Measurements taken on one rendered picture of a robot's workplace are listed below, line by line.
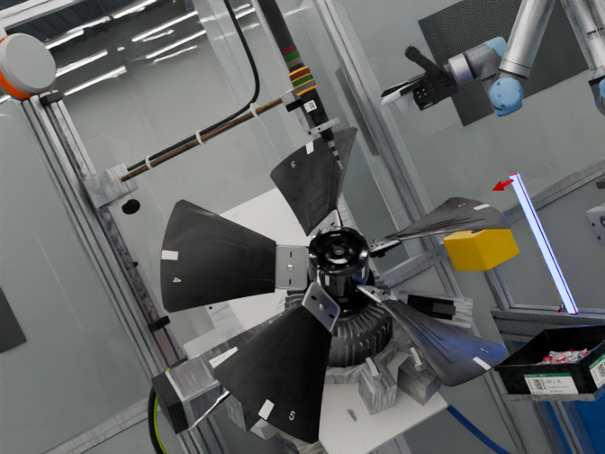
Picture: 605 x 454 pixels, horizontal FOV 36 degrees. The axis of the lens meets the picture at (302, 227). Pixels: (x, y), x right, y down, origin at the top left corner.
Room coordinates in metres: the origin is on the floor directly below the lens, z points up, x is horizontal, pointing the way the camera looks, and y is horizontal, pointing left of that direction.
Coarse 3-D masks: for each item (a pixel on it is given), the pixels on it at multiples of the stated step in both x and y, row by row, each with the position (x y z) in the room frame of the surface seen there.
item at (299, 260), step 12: (276, 252) 1.81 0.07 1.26; (288, 252) 1.81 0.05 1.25; (300, 252) 1.80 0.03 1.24; (276, 264) 1.81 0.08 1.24; (288, 264) 1.81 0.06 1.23; (300, 264) 1.81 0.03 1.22; (276, 276) 1.82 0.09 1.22; (288, 276) 1.81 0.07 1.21; (300, 276) 1.81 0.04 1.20; (288, 288) 1.81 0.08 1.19; (300, 288) 1.81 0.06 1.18
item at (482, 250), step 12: (444, 240) 2.27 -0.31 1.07; (456, 240) 2.21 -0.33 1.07; (468, 240) 2.15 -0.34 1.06; (480, 240) 2.13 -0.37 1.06; (492, 240) 2.14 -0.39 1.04; (504, 240) 2.15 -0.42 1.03; (456, 252) 2.23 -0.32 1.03; (468, 252) 2.18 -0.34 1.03; (480, 252) 2.13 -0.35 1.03; (492, 252) 2.14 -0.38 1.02; (504, 252) 2.15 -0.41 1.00; (516, 252) 2.16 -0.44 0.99; (456, 264) 2.26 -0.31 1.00; (468, 264) 2.20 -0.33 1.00; (480, 264) 2.15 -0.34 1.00; (492, 264) 2.14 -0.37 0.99
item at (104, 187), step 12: (108, 168) 2.19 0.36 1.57; (120, 168) 2.19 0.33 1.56; (84, 180) 2.22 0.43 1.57; (96, 180) 2.18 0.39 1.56; (108, 180) 2.16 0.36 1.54; (120, 180) 2.17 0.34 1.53; (132, 180) 2.20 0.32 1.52; (96, 192) 2.19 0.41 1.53; (108, 192) 2.17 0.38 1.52; (120, 192) 2.16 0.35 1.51; (96, 204) 2.20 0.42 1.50; (108, 204) 2.24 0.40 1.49
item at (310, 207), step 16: (352, 128) 2.00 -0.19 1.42; (320, 144) 2.02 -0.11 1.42; (336, 144) 1.98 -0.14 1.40; (352, 144) 1.96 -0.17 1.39; (288, 160) 2.05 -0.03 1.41; (304, 160) 2.01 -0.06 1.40; (320, 160) 1.98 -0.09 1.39; (336, 160) 1.95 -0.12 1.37; (272, 176) 2.06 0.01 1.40; (288, 176) 2.03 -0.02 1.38; (304, 176) 1.99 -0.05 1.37; (320, 176) 1.95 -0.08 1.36; (336, 176) 1.92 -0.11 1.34; (288, 192) 2.01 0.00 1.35; (304, 192) 1.97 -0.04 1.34; (320, 192) 1.92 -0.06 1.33; (336, 192) 1.88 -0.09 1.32; (304, 208) 1.94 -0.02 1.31; (320, 208) 1.90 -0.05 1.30; (336, 208) 1.86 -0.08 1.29; (304, 224) 1.92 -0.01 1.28
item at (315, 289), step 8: (312, 288) 1.74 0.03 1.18; (320, 288) 1.75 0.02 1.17; (304, 296) 1.72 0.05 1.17; (320, 296) 1.75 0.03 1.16; (328, 296) 1.76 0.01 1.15; (304, 304) 1.71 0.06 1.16; (312, 304) 1.73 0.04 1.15; (328, 304) 1.76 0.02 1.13; (336, 304) 1.77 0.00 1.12; (312, 312) 1.72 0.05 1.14; (320, 312) 1.74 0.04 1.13; (328, 312) 1.75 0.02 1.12; (336, 312) 1.77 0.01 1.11; (320, 320) 1.73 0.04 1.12; (328, 320) 1.75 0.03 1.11; (336, 320) 1.76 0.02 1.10; (328, 328) 1.74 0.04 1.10
